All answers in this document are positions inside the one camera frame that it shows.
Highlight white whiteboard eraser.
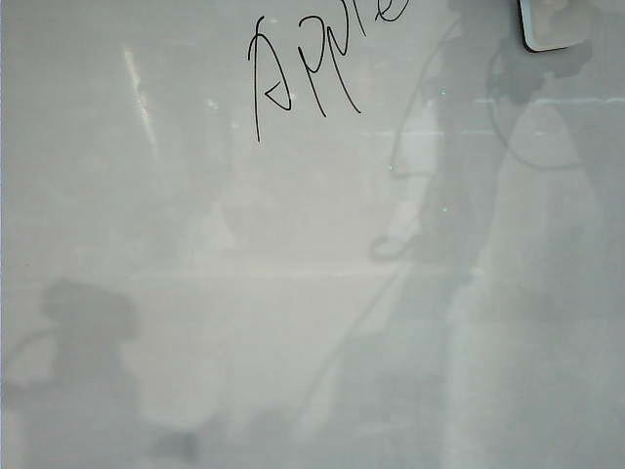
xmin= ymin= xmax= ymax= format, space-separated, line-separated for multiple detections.
xmin=516 ymin=0 xmax=591 ymax=54

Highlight white glossy whiteboard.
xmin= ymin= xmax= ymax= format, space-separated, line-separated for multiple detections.
xmin=0 ymin=0 xmax=625 ymax=469

